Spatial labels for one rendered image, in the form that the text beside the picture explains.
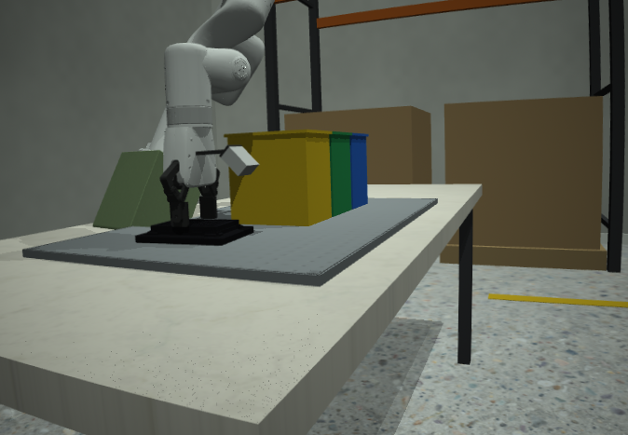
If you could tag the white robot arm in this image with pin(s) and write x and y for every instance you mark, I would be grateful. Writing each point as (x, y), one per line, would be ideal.
(212, 57)

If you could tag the green open-top bin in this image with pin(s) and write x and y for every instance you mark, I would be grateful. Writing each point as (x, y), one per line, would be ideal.
(340, 172)

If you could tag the yellow open bin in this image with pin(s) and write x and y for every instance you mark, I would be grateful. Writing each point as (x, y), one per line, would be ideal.
(291, 185)

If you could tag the blue open-top bin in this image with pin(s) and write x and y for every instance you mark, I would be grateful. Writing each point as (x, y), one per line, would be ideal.
(358, 170)

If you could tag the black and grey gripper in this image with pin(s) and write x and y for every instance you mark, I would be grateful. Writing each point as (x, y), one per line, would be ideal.
(179, 154)

